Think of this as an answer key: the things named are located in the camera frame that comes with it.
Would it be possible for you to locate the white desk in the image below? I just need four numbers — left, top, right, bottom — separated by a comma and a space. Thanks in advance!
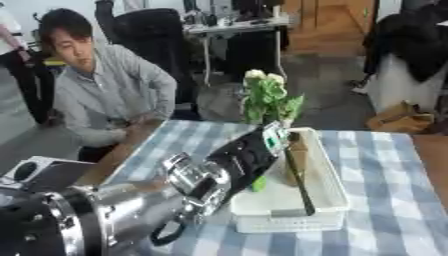
182, 14, 294, 88

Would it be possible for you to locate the black office chair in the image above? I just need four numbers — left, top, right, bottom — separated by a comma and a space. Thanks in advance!
94, 0, 202, 120

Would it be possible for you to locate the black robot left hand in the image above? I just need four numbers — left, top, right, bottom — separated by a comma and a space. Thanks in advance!
204, 121, 293, 198

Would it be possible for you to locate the white flower plant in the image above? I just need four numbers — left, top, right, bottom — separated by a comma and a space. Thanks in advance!
238, 68, 307, 130

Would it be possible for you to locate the black jacket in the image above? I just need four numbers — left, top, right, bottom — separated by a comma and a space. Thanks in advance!
360, 3, 448, 84

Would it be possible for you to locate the white plastic basket box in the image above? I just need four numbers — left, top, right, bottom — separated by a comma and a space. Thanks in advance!
229, 126, 352, 234

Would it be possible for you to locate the small green toy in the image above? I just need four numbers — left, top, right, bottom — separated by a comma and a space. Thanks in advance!
248, 175, 270, 194

